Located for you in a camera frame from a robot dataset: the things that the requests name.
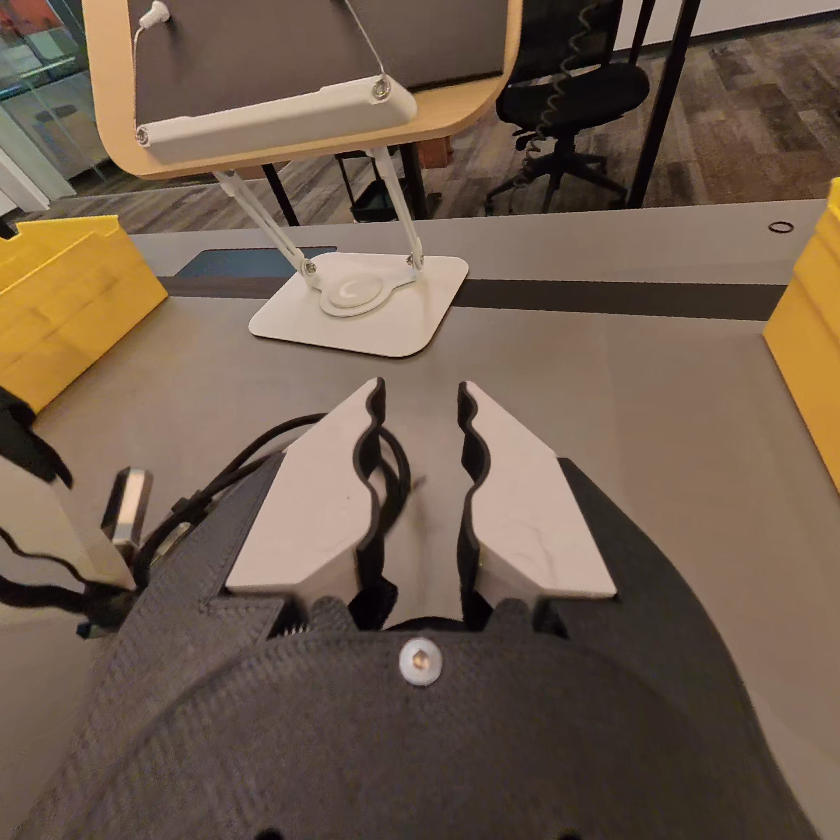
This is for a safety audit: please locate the black braided hdmi cable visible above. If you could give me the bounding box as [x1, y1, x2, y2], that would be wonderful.
[98, 412, 413, 578]

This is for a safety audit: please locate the yellow plastic bin with divider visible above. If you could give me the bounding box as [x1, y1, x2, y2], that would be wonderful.
[763, 177, 840, 493]

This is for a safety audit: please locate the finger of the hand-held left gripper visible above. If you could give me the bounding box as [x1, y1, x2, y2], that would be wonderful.
[0, 576, 133, 639]
[0, 453, 137, 592]

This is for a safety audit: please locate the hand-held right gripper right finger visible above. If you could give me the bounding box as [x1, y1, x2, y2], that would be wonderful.
[456, 379, 619, 608]

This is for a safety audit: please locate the black metal rack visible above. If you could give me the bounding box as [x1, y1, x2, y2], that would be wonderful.
[338, 151, 409, 224]

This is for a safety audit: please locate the black office chair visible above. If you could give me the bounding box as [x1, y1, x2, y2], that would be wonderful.
[486, 0, 651, 214]

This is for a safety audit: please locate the black metal desk leg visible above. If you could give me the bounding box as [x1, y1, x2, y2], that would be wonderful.
[626, 0, 702, 210]

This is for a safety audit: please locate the white tethered plug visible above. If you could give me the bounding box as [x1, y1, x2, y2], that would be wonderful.
[133, 0, 173, 139]

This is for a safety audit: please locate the dark blue pad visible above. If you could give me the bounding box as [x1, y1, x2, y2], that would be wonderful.
[177, 247, 339, 278]

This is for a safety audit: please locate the grey coiled cable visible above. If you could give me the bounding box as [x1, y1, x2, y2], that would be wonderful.
[518, 0, 601, 191]

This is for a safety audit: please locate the black board with wooden rim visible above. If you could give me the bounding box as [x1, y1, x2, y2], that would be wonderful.
[82, 0, 525, 181]

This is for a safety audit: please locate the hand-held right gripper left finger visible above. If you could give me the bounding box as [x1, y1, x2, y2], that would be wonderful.
[225, 377, 388, 605]

